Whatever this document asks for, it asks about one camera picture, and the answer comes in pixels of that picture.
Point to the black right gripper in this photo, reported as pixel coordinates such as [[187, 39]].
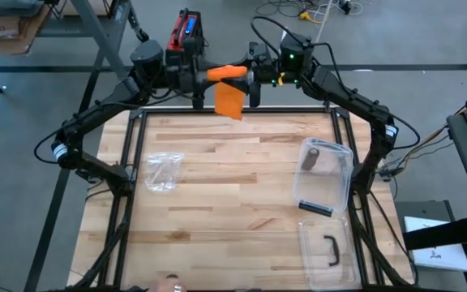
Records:
[[266, 65]]

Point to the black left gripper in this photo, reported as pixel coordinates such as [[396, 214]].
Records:
[[187, 69]]

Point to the orange elastic bandage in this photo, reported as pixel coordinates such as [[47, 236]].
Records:
[[227, 97]]

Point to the brown elastic bandage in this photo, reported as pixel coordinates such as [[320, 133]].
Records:
[[310, 159]]

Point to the clear plastic storage box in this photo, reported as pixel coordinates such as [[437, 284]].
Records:
[[322, 186]]

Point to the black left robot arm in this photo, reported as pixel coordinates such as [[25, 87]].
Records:
[[104, 105]]

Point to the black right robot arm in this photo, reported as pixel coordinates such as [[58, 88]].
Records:
[[351, 97]]

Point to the red black power station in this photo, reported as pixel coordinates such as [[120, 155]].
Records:
[[182, 28]]

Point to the white T-shaped pipe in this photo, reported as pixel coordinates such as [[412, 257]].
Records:
[[323, 20]]

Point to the clear plastic bag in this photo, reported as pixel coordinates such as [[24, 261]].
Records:
[[162, 170]]

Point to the grey workbench with casters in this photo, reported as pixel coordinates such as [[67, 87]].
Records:
[[99, 40]]

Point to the brown cardboard sheet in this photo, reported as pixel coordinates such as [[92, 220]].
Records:
[[2, 32]]

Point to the person's hand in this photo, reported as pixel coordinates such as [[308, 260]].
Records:
[[166, 284]]

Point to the black flat beam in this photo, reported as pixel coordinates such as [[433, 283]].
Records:
[[444, 233]]

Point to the white papers on side table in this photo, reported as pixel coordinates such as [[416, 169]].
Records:
[[440, 251]]

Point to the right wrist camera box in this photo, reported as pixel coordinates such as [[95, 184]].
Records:
[[255, 95]]

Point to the black aluminium rig frame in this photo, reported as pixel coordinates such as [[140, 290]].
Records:
[[122, 227]]

